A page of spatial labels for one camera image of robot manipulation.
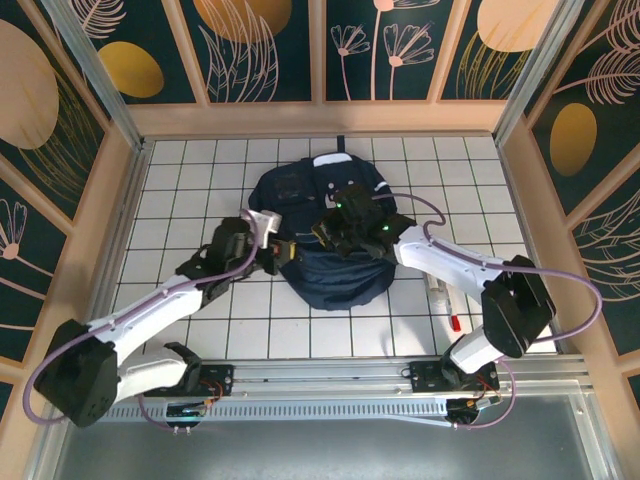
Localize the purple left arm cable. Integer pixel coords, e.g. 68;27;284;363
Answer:
23;209;264;434

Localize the side panel with yellow oval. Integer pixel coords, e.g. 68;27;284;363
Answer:
527;0;640;216

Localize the wall panel with yellow oval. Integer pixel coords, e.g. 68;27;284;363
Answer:
74;0;201;105

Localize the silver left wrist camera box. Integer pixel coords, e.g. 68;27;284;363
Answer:
239;208;284;249

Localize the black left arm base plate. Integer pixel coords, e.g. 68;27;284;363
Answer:
143;363;236;399

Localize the red capped marker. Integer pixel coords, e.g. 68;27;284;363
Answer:
439;294;465;334

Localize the side panel with pale circle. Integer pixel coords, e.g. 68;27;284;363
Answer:
0;0;109;221

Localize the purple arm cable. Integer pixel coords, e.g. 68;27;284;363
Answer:
372;192;605;432
23;209;264;434

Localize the side panel with leaf outline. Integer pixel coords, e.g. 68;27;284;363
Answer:
569;189;640;356

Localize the navy blue backpack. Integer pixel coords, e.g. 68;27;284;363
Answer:
248;134;401;312

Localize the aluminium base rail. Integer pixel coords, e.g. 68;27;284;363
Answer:
49;355;596;401

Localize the wall panel with orange circle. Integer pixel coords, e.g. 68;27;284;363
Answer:
179;0;314;104

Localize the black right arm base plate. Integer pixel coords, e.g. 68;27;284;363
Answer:
409;360;501;395

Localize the black controller board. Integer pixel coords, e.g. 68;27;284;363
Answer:
446;394;503;429
166;402;207;432

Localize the slotted grey cable duct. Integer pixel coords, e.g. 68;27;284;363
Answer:
67;399;451;422

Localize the aluminium corner post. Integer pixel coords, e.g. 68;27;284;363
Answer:
42;0;147;152
492;0;584;146

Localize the wall panel with pale circle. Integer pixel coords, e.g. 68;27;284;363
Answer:
439;0;556;101

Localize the wall panel with pink flowers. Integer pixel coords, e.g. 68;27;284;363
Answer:
324;0;441;103

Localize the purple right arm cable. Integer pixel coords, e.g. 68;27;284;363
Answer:
372;192;605;432

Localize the clear plastic pen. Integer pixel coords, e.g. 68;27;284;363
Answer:
422;272;452;315

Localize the side panel with single flower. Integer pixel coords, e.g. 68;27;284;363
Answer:
0;174;69;364

